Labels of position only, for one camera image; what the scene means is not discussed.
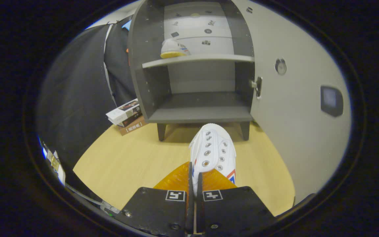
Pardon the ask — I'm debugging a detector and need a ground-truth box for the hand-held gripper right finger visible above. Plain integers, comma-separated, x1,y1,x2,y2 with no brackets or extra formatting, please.
195,169,278,235

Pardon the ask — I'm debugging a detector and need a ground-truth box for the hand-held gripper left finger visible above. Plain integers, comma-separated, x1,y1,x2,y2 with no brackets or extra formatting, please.
113,161,195,236

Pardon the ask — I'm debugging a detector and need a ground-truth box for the white canvas shoe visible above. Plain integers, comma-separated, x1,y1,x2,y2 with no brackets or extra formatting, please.
189,123,237,197
160,39,191,59

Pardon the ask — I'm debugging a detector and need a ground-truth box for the light grey shoe cabinet door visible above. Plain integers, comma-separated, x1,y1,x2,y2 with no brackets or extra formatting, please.
231,0,352,206

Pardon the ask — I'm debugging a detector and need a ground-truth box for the dark grey shoe cabinet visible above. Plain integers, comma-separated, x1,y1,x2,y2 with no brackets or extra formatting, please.
128,0,256,142

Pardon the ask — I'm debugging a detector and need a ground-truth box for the metal door hinge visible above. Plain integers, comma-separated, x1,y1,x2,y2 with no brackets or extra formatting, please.
250,76,263,99

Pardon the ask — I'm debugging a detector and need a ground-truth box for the brown flat box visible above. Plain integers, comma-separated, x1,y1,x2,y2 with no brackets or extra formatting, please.
116,115,149,136

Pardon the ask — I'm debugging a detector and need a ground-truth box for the white flat box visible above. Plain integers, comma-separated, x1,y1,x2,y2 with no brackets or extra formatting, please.
106,99,141,126

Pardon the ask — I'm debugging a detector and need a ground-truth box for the black backdrop cloth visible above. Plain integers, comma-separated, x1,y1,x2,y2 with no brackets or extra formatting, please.
37,15,137,171

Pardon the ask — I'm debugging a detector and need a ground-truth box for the white cable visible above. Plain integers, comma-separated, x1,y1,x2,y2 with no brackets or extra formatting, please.
65,183,121,214

